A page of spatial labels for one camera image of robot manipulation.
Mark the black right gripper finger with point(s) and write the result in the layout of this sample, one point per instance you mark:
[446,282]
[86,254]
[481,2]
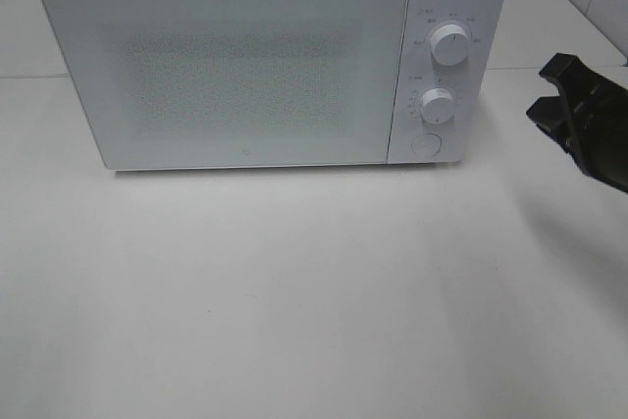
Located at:
[604,160]
[589,90]

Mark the white timer knob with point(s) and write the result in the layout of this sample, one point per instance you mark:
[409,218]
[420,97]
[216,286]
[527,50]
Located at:
[437,105]

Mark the round white door button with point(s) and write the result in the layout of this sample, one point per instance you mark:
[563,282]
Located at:
[426,147]

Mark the white microwave door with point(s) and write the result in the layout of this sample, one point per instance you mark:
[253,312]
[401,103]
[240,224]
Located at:
[193,84]

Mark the upper white power knob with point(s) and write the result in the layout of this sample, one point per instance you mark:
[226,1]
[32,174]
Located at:
[449,43]

